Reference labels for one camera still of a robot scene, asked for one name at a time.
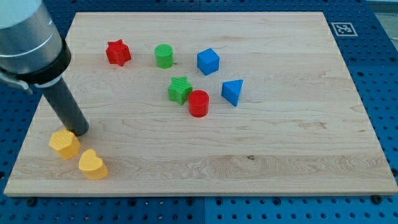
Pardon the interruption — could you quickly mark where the green star block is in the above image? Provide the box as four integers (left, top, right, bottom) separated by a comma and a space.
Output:
168, 77, 193, 105

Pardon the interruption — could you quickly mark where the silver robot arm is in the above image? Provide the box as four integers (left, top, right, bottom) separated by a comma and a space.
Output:
1, 0, 72, 93

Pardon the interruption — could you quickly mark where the wooden board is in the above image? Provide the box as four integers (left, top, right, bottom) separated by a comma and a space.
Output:
4, 12, 397, 197

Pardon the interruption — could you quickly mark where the red star block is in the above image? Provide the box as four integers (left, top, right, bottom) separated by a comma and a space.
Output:
106, 39, 132, 67

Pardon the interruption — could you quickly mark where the red cylinder block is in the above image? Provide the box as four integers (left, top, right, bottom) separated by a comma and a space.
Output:
188, 90, 210, 118

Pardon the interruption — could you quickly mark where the blue triangular prism block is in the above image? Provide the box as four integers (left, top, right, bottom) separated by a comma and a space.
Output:
221, 80, 244, 107

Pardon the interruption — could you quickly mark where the blue cube block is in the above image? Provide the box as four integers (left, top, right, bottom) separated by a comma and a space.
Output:
197, 49, 220, 75

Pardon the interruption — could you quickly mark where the green cylinder block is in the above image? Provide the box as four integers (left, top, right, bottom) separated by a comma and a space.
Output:
154, 44, 174, 68

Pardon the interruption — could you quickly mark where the yellow heart block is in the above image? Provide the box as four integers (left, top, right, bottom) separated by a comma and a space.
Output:
78, 149, 109, 180

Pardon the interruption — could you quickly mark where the yellow hexagon block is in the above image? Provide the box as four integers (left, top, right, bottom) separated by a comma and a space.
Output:
49, 129, 81, 160

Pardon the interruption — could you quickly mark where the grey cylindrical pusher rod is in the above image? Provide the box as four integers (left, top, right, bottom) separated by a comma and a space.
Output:
40, 78, 89, 136

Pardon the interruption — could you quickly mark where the white fiducial marker tag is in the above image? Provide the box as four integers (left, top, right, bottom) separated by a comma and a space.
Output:
331, 22, 358, 37

